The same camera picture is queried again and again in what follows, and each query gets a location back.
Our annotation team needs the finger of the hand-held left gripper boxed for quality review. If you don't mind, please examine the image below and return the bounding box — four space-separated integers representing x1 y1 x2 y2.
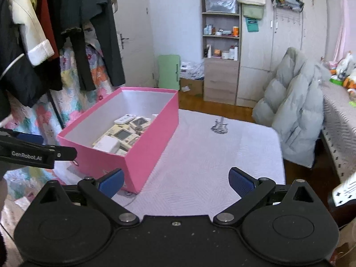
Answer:
0 138 77 162
0 128 44 145

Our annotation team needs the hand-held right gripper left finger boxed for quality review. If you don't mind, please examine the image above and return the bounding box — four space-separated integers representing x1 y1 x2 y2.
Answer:
35 168 140 226

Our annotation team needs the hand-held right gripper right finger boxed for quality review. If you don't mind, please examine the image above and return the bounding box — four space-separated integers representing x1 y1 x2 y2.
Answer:
213 167 320 226

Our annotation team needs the white charger plug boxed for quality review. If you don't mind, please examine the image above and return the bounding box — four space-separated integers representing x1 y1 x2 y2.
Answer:
93 136 121 154

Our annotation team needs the pink cardboard box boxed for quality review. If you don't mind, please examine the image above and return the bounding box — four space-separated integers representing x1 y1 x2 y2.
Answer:
57 87 179 194

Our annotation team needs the cream remote control with screen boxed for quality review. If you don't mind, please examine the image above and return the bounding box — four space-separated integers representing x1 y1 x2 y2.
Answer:
111 129 140 148

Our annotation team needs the yellowed remote control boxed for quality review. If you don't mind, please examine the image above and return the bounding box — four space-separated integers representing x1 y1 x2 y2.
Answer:
93 125 131 145

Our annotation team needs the white remote control with screen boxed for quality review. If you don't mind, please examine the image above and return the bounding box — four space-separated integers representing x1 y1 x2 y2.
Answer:
129 117 152 131

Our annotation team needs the white quilted cloth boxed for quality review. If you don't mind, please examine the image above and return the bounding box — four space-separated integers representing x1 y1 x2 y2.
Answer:
111 108 287 220

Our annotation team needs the black jacket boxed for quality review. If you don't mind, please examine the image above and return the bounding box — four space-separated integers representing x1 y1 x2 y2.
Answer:
0 0 63 120

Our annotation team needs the floral quilt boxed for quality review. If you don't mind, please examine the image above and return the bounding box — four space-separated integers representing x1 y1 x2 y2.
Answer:
0 43 114 201

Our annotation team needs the grey puffer jacket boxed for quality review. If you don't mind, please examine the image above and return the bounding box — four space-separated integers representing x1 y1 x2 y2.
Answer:
252 47 331 169

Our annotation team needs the brown cardboard box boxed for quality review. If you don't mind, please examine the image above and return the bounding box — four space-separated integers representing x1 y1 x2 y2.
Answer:
180 77 204 96

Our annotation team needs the wooden shelf unit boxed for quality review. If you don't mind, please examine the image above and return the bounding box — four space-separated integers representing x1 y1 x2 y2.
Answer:
200 0 242 102

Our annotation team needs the red garment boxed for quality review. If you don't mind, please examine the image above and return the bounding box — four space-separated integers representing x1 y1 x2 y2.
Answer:
36 0 60 62

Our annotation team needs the cream coat with white cuff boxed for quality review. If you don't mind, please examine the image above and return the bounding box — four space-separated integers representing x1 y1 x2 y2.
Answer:
6 0 55 66

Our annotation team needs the patterned tablecloth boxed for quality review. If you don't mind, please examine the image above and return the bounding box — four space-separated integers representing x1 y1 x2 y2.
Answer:
320 83 356 208

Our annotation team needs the brown paper bag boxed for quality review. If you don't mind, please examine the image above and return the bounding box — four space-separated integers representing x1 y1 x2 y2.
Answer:
334 222 356 267

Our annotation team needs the green folding table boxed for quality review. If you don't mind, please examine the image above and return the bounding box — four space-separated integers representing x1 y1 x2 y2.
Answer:
158 55 181 91

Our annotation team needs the dark grey shirt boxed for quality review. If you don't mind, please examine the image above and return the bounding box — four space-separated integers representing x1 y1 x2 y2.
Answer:
81 0 125 87

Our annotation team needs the light wooden wardrobe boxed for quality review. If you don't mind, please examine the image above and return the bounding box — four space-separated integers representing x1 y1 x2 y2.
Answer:
238 0 329 109

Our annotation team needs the white door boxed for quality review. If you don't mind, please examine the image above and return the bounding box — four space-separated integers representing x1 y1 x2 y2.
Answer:
111 0 156 88

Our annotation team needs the teal card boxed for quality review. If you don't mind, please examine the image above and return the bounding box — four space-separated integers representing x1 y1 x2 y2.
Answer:
245 17 259 32

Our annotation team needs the green pouch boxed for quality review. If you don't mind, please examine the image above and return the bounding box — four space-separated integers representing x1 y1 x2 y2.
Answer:
243 4 265 20

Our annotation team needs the clear plastic bag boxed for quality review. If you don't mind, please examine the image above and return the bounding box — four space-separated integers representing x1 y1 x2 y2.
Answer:
204 0 238 14

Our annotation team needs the pink hanging cloth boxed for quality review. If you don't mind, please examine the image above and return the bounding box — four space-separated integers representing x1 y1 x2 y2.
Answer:
332 0 352 62

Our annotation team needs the metal door handle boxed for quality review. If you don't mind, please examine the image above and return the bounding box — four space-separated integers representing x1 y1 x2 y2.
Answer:
119 33 130 51

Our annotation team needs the wire hook rack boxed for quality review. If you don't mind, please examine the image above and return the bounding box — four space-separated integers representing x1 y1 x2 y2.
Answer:
271 0 305 23

